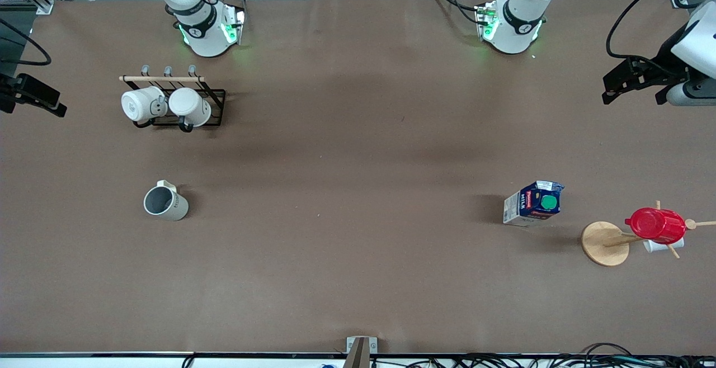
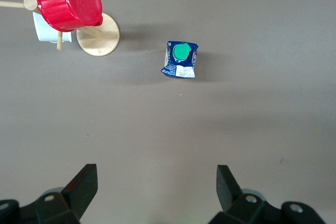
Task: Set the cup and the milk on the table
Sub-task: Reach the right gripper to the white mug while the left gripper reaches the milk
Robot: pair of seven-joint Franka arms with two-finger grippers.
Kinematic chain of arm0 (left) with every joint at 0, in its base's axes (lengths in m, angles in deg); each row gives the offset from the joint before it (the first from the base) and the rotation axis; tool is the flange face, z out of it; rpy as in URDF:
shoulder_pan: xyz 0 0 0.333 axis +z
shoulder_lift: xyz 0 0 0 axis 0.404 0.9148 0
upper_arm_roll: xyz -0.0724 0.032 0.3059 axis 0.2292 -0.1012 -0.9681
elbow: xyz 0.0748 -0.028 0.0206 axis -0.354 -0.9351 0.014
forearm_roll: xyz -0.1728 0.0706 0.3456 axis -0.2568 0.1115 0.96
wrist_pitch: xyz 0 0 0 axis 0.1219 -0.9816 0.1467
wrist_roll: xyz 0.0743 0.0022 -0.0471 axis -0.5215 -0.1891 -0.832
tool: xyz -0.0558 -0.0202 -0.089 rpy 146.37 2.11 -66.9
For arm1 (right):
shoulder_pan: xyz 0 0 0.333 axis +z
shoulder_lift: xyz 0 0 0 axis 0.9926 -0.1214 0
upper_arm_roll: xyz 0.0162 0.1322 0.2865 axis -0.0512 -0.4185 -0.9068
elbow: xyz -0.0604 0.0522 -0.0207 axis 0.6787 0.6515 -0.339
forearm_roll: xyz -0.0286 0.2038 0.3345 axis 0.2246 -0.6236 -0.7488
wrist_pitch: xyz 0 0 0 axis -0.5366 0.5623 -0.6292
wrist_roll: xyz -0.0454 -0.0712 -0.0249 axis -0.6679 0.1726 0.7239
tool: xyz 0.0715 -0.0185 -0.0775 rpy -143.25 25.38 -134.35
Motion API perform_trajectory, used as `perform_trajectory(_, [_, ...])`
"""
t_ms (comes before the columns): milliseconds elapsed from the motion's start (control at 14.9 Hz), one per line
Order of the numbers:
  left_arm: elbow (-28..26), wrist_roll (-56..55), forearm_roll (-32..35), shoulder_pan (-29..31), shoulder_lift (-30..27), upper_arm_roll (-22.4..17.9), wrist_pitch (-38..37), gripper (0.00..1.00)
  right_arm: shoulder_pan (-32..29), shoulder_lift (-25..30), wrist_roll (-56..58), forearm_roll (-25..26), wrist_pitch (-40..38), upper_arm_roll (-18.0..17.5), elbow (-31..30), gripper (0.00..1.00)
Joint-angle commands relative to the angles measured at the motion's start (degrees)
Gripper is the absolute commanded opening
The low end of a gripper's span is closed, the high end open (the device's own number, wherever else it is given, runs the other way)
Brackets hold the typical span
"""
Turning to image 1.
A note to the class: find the small aluminium frame bracket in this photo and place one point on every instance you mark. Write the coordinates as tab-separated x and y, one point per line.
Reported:
681	0

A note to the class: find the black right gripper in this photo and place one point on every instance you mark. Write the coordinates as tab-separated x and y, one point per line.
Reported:
12	90

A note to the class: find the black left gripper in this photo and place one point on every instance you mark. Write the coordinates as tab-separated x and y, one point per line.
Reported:
662	61

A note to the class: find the red plastic cup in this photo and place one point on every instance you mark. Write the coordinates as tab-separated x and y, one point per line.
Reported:
654	224

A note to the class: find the grey metal camera mount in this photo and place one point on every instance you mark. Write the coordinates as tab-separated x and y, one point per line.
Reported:
358	357

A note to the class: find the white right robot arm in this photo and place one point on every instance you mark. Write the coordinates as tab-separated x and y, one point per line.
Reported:
204	32

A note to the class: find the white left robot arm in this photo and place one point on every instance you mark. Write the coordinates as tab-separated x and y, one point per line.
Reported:
517	27

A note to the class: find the wooden mug tree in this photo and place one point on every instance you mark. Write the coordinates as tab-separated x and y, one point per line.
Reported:
601	245

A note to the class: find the base connector bracket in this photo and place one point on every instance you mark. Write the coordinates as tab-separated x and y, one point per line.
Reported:
238	21
482	18

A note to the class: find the small white cup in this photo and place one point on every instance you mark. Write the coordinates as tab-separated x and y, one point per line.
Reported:
654	246

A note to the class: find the right base connector bracket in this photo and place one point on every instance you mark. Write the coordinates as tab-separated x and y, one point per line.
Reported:
238	21

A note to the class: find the left base connector bracket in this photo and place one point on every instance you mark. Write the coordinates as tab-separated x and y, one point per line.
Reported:
482	18

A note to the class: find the white ribbed mug grey inside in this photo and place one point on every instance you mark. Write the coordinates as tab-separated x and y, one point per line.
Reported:
176	208

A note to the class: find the blue milk carton green cap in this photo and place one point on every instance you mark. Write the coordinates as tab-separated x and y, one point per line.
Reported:
531	206

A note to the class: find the brown paper table cover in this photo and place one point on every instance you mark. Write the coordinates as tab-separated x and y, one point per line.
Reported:
358	273

